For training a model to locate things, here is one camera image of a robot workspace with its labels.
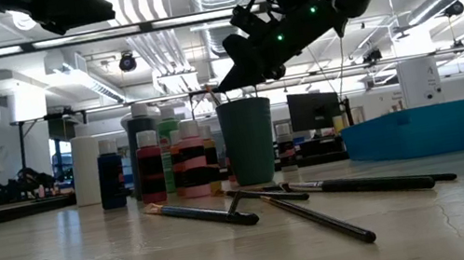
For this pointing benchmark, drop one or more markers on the white cylindrical column unit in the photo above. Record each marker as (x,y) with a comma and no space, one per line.
(420,84)

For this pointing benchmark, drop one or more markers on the black lab workbench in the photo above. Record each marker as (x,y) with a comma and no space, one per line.
(14,212)

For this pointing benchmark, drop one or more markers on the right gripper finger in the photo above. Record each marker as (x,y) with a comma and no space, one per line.
(245,68)

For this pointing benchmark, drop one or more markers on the green plastic cup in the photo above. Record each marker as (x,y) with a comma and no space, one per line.
(249,146)

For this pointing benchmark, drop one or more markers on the black ceiling spotlight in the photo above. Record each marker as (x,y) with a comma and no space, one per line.
(372,56)
(127,63)
(455,8)

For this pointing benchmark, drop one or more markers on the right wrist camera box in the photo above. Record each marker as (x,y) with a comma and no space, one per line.
(249,20)

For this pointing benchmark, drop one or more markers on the tall black bottle white cap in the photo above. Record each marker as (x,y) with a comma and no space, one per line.
(140,124)

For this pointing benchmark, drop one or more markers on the dark office desk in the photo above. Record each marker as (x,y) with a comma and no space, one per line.
(320,150)

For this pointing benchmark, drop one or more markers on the makeup brush silver ferrule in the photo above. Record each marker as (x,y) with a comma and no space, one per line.
(378,185)

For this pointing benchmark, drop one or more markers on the orange paint bottle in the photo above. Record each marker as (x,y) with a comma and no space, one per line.
(177,172)

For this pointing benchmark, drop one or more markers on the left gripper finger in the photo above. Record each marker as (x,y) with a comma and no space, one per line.
(70,10)

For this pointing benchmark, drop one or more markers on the blue plastic bin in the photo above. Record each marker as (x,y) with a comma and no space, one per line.
(435,131)

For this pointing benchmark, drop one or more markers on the blue paint bottle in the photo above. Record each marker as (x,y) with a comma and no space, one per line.
(111,183)

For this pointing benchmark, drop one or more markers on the pink paint bottle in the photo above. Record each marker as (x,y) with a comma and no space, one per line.
(194,164)

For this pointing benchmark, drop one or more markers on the small dark paint bottle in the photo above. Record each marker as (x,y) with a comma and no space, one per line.
(286,149)

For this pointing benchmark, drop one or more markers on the yellow cup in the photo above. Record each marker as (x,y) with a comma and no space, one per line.
(339,125)

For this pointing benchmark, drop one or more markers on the thin pointed paintbrush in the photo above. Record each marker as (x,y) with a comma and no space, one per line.
(208,215)

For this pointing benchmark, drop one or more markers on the thin brush gold ferrule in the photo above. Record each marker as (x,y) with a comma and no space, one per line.
(271,195)

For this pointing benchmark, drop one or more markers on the tall green paint bottle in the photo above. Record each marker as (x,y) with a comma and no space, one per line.
(167,124)

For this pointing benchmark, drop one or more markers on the red paint bottle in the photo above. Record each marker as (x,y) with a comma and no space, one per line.
(151,172)

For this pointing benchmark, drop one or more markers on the black lab robot arm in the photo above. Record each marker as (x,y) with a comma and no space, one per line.
(27,176)

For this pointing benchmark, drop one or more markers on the black frame beam light strips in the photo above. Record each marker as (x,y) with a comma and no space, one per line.
(194,18)

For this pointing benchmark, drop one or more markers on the long brush ribbed gold ferrule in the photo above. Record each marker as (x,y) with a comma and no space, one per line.
(322,220)

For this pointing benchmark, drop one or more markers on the black computer monitor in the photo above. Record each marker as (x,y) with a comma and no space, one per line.
(314,111)

